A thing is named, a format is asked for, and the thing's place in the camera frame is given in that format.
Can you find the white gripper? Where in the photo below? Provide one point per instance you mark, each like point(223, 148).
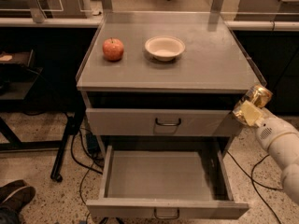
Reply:
point(265, 131)

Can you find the orange soda can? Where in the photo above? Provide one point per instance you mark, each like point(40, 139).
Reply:
point(259, 96)

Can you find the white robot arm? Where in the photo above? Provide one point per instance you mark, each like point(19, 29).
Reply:
point(287, 159)

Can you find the grey drawer cabinet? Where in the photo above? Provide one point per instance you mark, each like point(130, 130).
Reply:
point(211, 74)

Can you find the open grey middle drawer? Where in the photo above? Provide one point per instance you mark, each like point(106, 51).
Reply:
point(169, 184)

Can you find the grey upper drawer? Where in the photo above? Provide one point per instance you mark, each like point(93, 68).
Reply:
point(169, 122)

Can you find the white paper bowl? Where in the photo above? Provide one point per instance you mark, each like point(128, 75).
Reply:
point(164, 48)

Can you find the red apple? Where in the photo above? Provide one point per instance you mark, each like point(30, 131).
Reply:
point(113, 49)

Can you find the dark shoe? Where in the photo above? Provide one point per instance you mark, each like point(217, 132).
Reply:
point(13, 197)

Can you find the black table frame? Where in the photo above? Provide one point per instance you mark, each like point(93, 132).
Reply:
point(18, 77)

